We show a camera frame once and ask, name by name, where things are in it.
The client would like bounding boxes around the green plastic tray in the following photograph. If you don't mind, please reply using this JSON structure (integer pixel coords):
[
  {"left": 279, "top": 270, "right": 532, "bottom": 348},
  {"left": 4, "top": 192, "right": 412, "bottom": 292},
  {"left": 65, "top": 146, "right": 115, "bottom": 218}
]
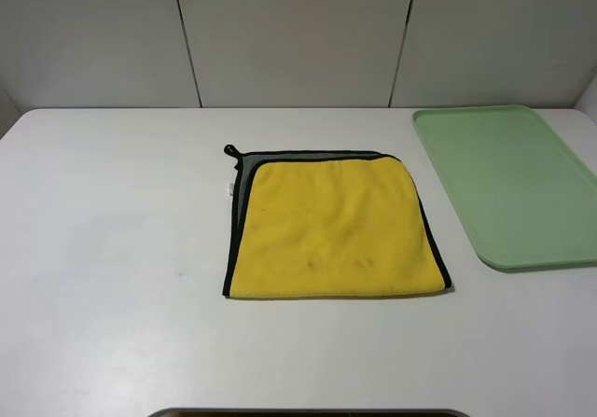
[{"left": 412, "top": 105, "right": 596, "bottom": 271}]

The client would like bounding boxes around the yellow towel with black trim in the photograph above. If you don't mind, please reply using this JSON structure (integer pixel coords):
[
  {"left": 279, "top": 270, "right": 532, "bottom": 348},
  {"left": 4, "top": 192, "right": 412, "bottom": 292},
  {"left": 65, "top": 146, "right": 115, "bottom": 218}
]
[{"left": 222, "top": 145, "right": 452, "bottom": 299}]

